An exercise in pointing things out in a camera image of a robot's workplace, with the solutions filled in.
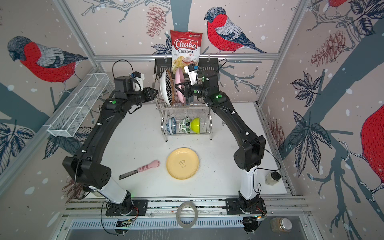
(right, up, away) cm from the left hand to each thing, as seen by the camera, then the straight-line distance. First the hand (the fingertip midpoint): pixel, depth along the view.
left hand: (156, 90), depth 74 cm
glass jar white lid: (+56, -59, -13) cm, 82 cm away
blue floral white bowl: (+5, -19, +16) cm, 25 cm away
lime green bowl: (+20, -20, +20) cm, 35 cm away
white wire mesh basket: (-43, -15, -2) cm, 46 cm away
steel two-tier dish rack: (+9, -10, +29) cm, 32 cm away
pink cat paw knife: (-5, -42, +14) cm, 45 cm away
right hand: (+8, 0, -2) cm, 8 cm away
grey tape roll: (+12, -59, -5) cm, 60 cm away
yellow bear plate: (+12, -42, +14) cm, 46 cm away
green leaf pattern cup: (+13, -19, +16) cm, 28 cm away
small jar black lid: (+60, -45, 0) cm, 75 cm away
